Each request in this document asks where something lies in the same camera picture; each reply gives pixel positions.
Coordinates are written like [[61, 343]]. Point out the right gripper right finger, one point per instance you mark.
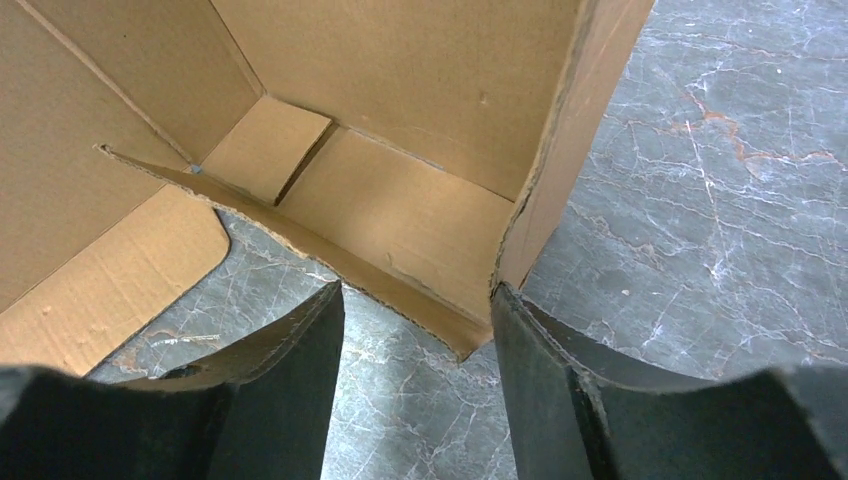
[[578, 409]]

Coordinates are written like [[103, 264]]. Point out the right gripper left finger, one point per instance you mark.
[[258, 408]]

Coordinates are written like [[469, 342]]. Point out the cardboard box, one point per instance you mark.
[[422, 150]]

